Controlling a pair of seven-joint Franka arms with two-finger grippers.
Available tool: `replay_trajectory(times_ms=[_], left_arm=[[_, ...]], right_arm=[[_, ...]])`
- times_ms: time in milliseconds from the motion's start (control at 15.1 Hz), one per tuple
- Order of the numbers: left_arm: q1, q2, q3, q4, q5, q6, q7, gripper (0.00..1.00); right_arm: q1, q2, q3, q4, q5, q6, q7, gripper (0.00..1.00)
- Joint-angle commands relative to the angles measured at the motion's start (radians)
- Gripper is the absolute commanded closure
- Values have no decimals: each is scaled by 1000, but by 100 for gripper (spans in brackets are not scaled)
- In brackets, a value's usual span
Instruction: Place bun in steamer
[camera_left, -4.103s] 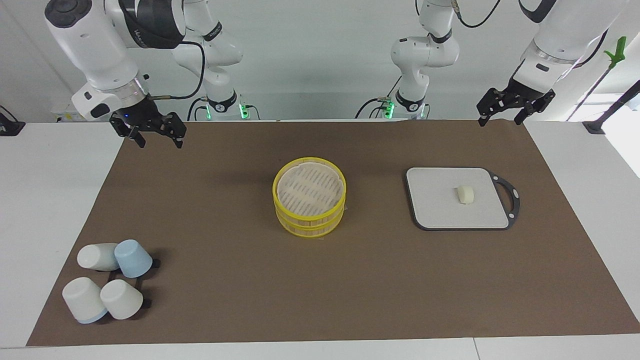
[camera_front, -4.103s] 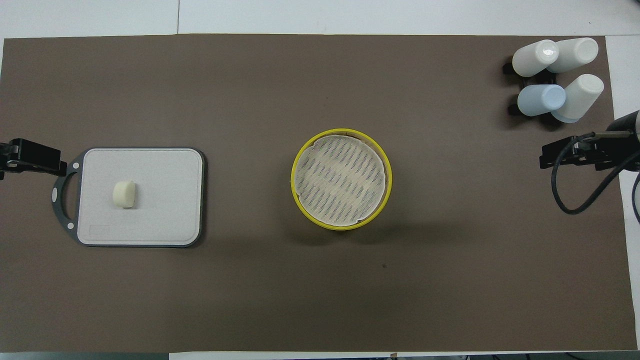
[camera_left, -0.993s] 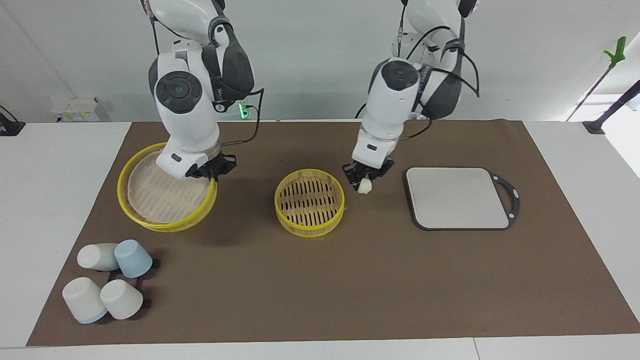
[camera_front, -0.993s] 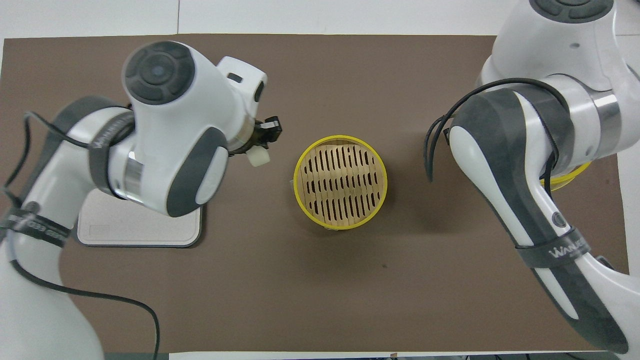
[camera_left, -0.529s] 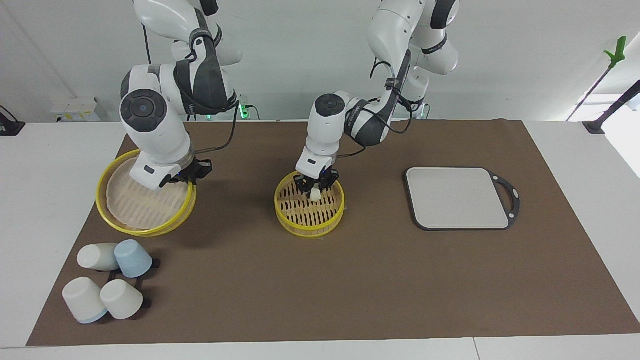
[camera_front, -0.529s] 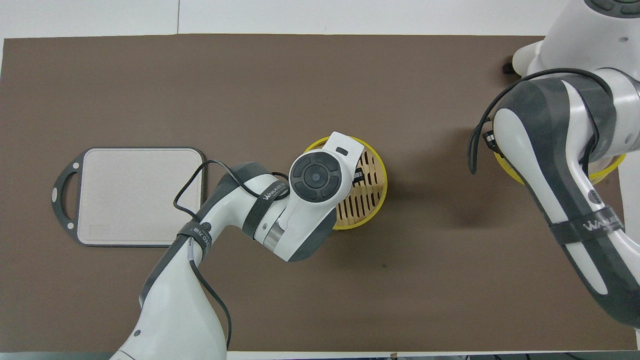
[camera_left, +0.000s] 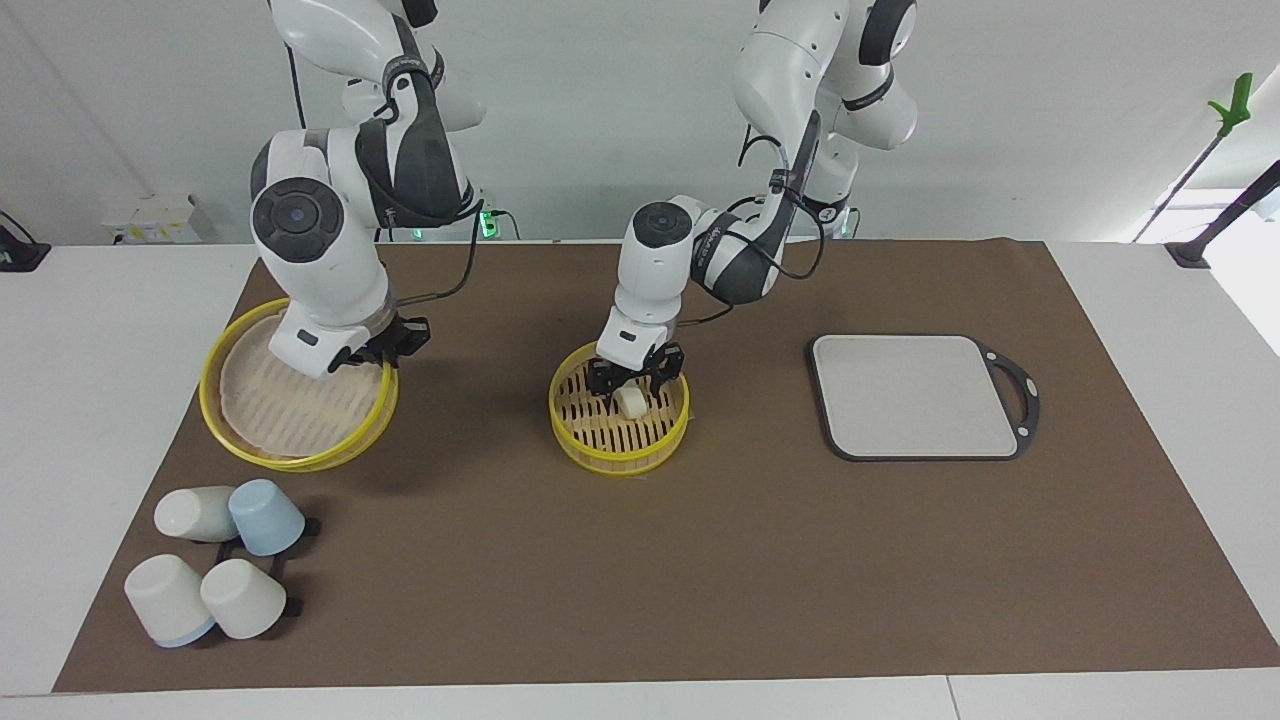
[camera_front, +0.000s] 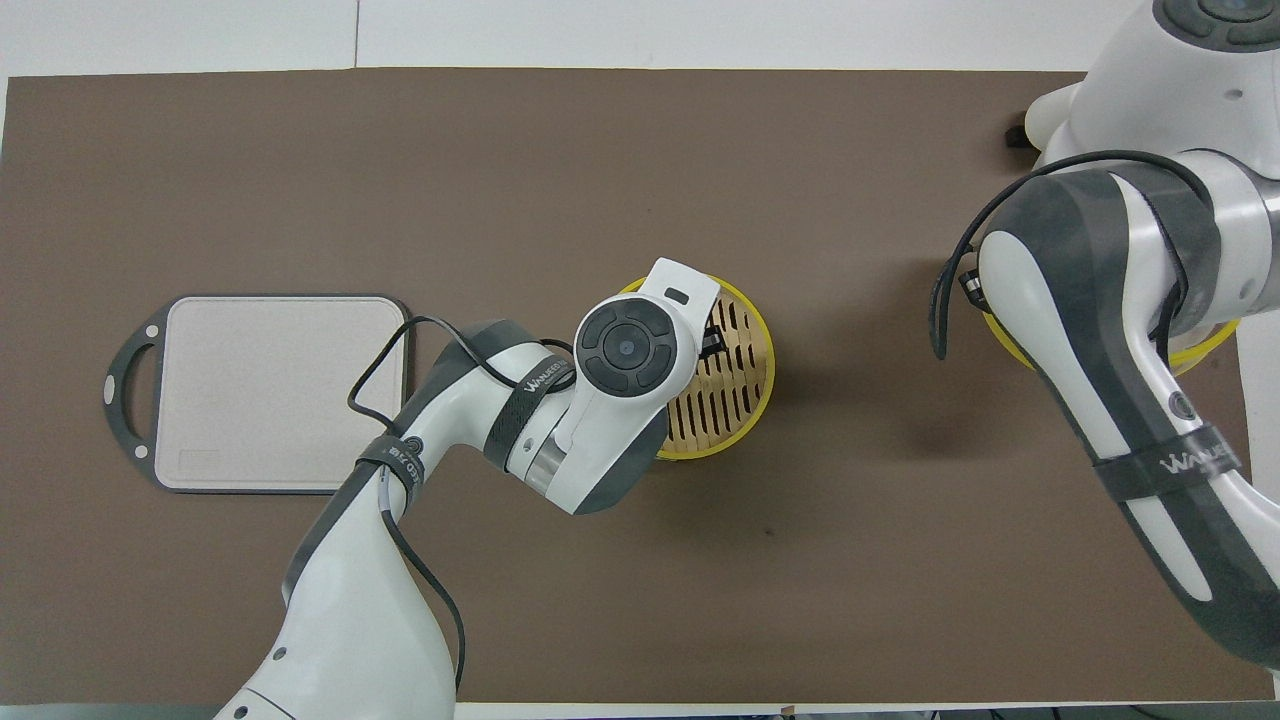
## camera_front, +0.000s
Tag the brown table mat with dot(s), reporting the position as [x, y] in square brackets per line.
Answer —
[700, 600]

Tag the black cup rack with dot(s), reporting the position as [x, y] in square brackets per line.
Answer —
[1017, 135]

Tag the yellow bamboo steamer basket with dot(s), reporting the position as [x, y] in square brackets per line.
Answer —
[735, 390]

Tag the white cup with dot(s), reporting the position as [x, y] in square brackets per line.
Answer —
[1050, 125]

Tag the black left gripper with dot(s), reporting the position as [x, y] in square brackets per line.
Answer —
[712, 340]

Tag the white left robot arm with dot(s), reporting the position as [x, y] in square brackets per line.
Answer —
[350, 620]

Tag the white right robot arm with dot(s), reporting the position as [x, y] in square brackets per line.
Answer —
[1080, 330]

